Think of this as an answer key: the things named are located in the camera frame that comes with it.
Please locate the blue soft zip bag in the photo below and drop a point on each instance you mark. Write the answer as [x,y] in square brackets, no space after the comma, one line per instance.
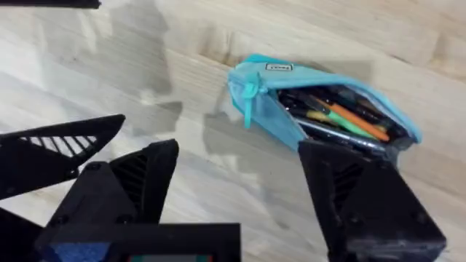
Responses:
[273,105]

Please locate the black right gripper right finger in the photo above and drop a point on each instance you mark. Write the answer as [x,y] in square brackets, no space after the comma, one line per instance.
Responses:
[378,214]

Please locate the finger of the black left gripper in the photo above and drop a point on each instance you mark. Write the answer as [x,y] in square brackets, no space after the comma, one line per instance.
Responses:
[40,163]
[16,238]

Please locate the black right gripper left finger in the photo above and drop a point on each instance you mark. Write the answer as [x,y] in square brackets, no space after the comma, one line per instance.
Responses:
[145,182]

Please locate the black rail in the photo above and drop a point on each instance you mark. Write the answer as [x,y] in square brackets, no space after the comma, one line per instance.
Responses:
[47,3]

